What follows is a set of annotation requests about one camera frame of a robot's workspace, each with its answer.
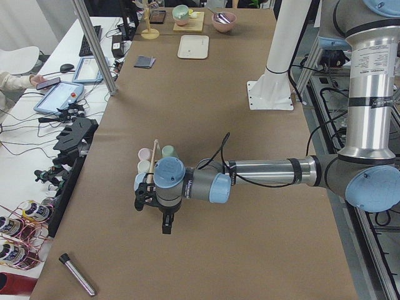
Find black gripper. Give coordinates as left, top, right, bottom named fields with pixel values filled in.
left=134, top=174, right=175, bottom=234

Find green cup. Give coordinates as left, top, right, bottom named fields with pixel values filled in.
left=161, top=145, right=179, bottom=158

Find cream rabbit tray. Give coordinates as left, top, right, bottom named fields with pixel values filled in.
left=177, top=35, right=209, bottom=59

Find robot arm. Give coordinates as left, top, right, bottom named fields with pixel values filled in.
left=134, top=1, right=399, bottom=234

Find light blue cup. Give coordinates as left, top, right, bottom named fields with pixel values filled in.
left=134, top=172, right=146, bottom=191

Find white cup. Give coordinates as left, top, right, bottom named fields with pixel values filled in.
left=137, top=160, right=151, bottom=173

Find pink cup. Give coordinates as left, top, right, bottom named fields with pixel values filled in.
left=137, top=147, right=153, bottom=161

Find dark brown tray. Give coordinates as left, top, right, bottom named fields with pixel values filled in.
left=149, top=11, right=166, bottom=24

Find person hand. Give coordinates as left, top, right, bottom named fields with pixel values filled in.
left=29, top=74, right=46, bottom=87

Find metal cylinder black cap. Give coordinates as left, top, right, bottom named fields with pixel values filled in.
left=59, top=253, right=97, bottom=297

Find black plastic rack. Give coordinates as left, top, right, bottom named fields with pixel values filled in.
left=53, top=117, right=99, bottom=153

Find grey folded cloth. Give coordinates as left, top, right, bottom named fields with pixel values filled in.
left=134, top=55, right=156, bottom=69

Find blue teach pendant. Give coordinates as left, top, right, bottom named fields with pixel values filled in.
left=33, top=81, right=84, bottom=115
left=72, top=56, right=103, bottom=85

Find black computer mouse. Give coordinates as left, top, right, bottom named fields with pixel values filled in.
left=59, top=63, right=74, bottom=73

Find black smartphone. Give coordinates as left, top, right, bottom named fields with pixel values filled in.
left=36, top=77, right=61, bottom=91

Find wooden stand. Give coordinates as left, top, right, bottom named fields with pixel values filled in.
left=132, top=1, right=159, bottom=40

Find black keyboard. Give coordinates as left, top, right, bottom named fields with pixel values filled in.
left=78, top=25, right=103, bottom=58

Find wooden cutting board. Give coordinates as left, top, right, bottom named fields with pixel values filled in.
left=172, top=12, right=204, bottom=33

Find pink bowl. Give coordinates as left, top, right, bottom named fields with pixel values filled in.
left=211, top=12, right=237, bottom=33

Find stacked pastel bowls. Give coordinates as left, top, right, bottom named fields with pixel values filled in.
left=172, top=4, right=189, bottom=26

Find white wire cup rack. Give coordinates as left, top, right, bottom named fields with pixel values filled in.
left=147, top=139, right=162, bottom=183

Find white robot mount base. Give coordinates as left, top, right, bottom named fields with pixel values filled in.
left=247, top=0, right=312, bottom=111

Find aluminium frame post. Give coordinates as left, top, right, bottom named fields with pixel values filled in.
left=72, top=0, right=117, bottom=96

